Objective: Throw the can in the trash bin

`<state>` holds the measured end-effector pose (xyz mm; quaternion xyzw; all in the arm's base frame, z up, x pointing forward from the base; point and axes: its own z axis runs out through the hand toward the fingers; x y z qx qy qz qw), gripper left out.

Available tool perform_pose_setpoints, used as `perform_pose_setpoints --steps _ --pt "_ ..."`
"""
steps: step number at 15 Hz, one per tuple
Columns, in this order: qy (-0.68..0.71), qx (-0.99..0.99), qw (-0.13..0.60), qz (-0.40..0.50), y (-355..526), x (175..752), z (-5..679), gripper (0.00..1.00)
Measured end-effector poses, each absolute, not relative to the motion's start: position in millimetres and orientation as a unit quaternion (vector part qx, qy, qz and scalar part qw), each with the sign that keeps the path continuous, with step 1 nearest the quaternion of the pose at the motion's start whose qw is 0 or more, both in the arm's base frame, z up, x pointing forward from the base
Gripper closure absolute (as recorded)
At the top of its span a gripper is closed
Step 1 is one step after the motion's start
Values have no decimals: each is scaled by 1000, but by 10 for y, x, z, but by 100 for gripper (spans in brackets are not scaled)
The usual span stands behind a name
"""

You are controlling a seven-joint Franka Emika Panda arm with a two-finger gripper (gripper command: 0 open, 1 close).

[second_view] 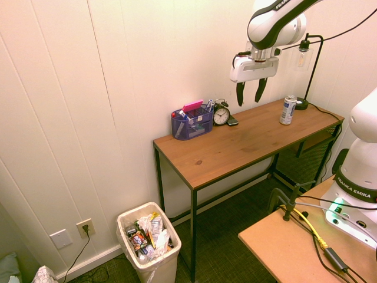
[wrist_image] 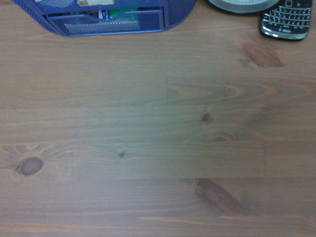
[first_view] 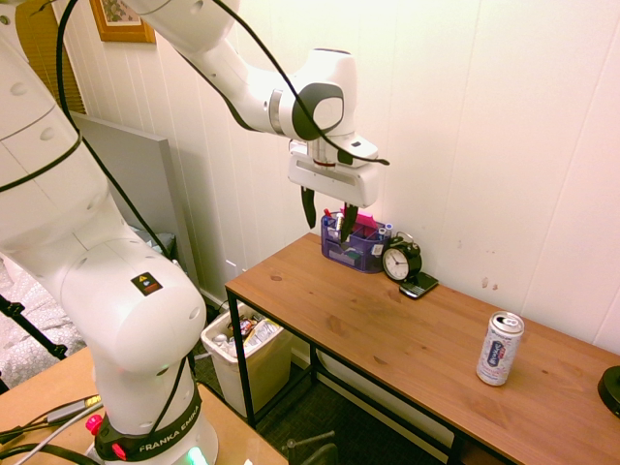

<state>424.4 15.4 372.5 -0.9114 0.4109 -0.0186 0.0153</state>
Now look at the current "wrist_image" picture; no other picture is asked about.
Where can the blue mesh desk organizer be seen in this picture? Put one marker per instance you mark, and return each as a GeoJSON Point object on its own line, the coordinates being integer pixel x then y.
{"type": "Point", "coordinates": [153, 23]}

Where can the black keypad mobile phone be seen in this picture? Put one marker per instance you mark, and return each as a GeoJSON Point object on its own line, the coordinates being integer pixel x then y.
{"type": "Point", "coordinates": [284, 23]}

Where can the green packet in organizer drawer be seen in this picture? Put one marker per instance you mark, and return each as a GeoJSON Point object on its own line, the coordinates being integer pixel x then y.
{"type": "Point", "coordinates": [124, 13]}

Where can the black twin-bell alarm clock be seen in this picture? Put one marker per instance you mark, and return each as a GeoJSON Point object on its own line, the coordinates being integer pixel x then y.
{"type": "Point", "coordinates": [243, 9]}

